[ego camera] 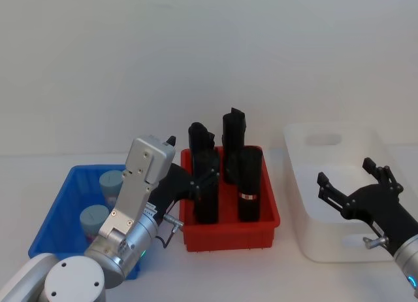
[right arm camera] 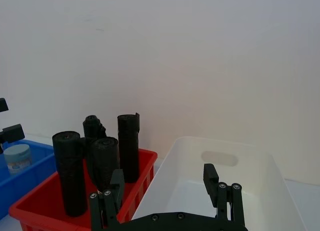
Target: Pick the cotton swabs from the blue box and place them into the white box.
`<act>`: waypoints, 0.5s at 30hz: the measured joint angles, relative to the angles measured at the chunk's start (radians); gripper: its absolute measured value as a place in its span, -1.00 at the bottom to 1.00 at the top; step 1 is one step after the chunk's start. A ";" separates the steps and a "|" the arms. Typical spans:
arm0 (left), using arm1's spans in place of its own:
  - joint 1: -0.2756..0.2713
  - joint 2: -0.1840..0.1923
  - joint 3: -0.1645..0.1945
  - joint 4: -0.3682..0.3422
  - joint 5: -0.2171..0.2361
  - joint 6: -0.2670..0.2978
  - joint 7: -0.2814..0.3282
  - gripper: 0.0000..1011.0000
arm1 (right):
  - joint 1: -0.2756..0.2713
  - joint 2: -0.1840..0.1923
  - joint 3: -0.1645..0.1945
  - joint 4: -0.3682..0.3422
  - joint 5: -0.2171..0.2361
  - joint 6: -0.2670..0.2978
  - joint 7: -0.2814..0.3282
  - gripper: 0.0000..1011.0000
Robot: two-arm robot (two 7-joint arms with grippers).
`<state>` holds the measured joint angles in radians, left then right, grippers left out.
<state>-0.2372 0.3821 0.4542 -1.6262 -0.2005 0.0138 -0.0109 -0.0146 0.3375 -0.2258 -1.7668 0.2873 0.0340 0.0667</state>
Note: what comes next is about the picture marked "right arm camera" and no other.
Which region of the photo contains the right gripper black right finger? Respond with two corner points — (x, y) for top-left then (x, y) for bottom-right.
(203, 163), (245, 225)

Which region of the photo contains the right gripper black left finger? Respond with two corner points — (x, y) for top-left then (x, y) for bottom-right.
(89, 168), (125, 231)

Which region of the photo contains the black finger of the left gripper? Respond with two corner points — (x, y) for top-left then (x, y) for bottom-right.
(0, 97), (9, 114)
(0, 123), (26, 155)

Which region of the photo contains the jar with pale blue lid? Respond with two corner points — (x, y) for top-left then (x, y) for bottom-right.
(3, 143), (32, 176)

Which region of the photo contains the short black bag roll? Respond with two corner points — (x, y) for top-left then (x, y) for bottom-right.
(87, 136), (121, 193)

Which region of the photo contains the white translucent plastic bin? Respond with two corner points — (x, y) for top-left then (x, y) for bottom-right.
(129, 136), (308, 231)

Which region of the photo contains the slim black bag roll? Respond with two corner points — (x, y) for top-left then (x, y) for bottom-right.
(116, 112), (141, 184)

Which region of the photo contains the blue plastic bin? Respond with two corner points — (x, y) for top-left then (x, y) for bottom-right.
(0, 139), (58, 221)

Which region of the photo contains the tall black bag roll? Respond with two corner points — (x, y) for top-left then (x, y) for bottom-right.
(51, 130), (89, 218)

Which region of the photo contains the red plastic bin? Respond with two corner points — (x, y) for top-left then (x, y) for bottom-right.
(8, 147), (159, 231)

